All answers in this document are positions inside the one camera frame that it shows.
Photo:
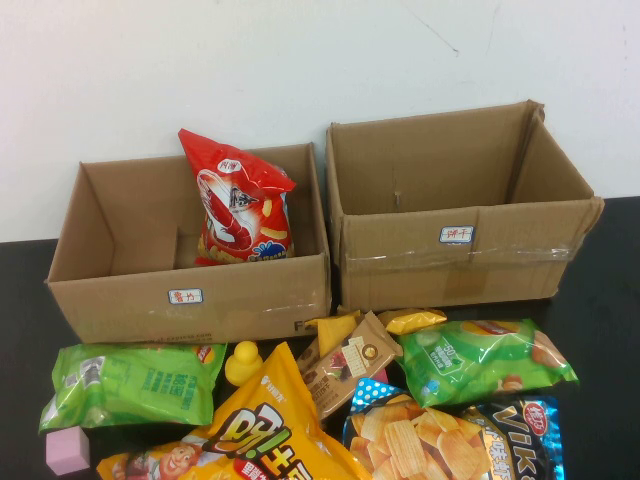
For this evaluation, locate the red prawn cracker bag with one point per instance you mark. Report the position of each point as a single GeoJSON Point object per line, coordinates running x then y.
{"type": "Point", "coordinates": [235, 220]}

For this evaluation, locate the small yellow snack packet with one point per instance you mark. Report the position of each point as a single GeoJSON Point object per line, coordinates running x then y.
{"type": "Point", "coordinates": [410, 320]}
{"type": "Point", "coordinates": [330, 330]}

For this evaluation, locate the large yellow snack bag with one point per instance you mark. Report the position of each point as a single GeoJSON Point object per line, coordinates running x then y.
{"type": "Point", "coordinates": [280, 400]}

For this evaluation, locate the cardboard box with clear tape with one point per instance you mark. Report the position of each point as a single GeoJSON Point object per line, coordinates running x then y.
{"type": "Point", "coordinates": [400, 280]}

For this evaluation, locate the cardboard box with open flaps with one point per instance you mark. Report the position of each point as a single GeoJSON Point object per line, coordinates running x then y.
{"type": "Point", "coordinates": [240, 305]}

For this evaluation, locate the brown biscuit packet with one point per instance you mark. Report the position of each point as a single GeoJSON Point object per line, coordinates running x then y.
{"type": "Point", "coordinates": [345, 365]}

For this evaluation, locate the yellow rubber duck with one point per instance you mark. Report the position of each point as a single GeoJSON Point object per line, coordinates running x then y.
{"type": "Point", "coordinates": [243, 362]}

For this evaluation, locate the small pink packet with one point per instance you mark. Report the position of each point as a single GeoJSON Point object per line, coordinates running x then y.
{"type": "Point", "coordinates": [381, 376]}

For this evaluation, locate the green potato chips bag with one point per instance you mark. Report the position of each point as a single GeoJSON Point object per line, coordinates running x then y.
{"type": "Point", "coordinates": [475, 360]}

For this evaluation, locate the green chips bag barcode side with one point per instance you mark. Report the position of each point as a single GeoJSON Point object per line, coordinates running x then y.
{"type": "Point", "coordinates": [140, 385]}

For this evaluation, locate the blue black ridged chips bag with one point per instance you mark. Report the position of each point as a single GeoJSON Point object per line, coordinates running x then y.
{"type": "Point", "coordinates": [515, 440]}

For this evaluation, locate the pink cube block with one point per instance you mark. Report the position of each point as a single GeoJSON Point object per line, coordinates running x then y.
{"type": "Point", "coordinates": [67, 450]}

